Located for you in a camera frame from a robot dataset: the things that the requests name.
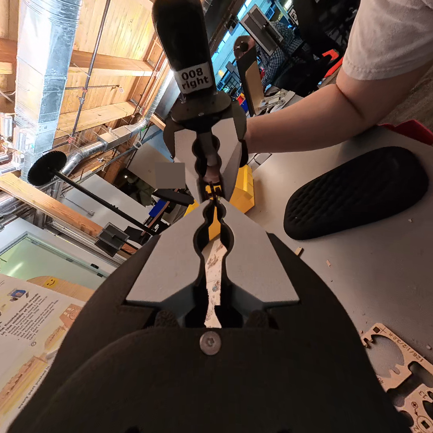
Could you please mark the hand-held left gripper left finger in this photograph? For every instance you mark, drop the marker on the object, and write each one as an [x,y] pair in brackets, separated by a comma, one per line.
[162,270]

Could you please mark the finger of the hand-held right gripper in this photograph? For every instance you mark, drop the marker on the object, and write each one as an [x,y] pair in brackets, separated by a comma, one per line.
[184,159]
[231,152]

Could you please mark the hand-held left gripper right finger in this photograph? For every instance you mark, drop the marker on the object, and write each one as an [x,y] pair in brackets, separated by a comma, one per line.
[264,270]

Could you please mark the small wooden gear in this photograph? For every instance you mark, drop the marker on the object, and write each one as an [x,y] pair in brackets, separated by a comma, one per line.
[212,194]

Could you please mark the person's right forearm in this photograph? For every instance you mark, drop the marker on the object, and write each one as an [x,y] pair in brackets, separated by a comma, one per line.
[304,115]

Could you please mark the yellow plastic bin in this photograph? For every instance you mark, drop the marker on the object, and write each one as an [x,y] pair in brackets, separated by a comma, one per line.
[243,192]

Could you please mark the instruction booklet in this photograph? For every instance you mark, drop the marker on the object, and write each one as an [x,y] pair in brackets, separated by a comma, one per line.
[213,280]

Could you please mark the blue storage bin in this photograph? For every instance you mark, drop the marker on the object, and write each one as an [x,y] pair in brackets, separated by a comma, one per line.
[157,209]

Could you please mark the grey clamped panel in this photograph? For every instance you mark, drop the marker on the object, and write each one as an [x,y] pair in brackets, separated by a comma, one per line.
[260,27]
[111,238]

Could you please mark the wooden sign board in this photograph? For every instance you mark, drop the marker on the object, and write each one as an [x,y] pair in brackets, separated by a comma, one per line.
[74,287]

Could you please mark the yellow smiley sticker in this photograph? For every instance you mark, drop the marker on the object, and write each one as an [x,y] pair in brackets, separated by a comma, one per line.
[50,282]

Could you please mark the black quilted wrist rest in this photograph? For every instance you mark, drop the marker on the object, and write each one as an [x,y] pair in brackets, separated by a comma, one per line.
[355,192]

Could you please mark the black pole stand with disc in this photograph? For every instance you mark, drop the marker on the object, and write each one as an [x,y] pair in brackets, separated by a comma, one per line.
[47,169]

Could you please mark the printed instruction sheet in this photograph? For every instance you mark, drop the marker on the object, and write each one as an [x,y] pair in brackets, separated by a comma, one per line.
[20,321]

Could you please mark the wooden cutout sheet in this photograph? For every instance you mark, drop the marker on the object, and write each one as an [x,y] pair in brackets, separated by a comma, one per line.
[399,348]

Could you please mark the red plastic bin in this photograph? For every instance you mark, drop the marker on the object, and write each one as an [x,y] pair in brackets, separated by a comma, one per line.
[412,130]

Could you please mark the white shirt sleeve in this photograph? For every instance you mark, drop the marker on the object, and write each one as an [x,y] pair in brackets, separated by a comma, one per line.
[389,33]

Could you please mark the silver spiral duct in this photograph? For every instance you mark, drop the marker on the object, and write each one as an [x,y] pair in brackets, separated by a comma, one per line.
[84,155]

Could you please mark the silver rectangular duct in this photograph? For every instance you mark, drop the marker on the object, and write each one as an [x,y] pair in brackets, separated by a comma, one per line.
[47,67]

